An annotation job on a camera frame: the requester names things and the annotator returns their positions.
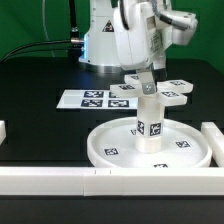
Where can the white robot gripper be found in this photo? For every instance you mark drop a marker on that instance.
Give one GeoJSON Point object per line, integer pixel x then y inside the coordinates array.
{"type": "Point", "coordinates": [140, 39]}

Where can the white cross-shaped table base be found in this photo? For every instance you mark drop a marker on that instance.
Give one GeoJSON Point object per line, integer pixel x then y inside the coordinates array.
{"type": "Point", "coordinates": [168, 93]}

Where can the white round table top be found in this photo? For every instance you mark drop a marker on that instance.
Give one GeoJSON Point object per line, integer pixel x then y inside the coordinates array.
{"type": "Point", "coordinates": [118, 143]}

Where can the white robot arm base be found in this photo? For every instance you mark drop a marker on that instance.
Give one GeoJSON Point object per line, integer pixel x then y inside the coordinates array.
{"type": "Point", "coordinates": [99, 52]}

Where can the white marker sheet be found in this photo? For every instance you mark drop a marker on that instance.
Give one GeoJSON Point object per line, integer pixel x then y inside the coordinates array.
{"type": "Point", "coordinates": [94, 99]}

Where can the white right fence bar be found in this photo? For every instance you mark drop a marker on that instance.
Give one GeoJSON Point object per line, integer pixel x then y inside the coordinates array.
{"type": "Point", "coordinates": [215, 139]}

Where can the white fence bar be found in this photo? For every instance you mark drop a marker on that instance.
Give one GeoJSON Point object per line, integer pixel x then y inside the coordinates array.
{"type": "Point", "coordinates": [110, 181]}
{"type": "Point", "coordinates": [2, 131]}
{"type": "Point", "coordinates": [215, 139]}

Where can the white front fence bar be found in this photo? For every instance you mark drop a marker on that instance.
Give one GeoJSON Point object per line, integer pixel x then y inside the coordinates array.
{"type": "Point", "coordinates": [110, 181]}

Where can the white left fence bar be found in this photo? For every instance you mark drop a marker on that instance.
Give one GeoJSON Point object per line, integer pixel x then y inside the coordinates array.
{"type": "Point", "coordinates": [2, 131]}

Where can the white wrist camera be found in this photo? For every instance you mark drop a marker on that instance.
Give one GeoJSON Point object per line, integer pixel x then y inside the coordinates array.
{"type": "Point", "coordinates": [184, 25]}

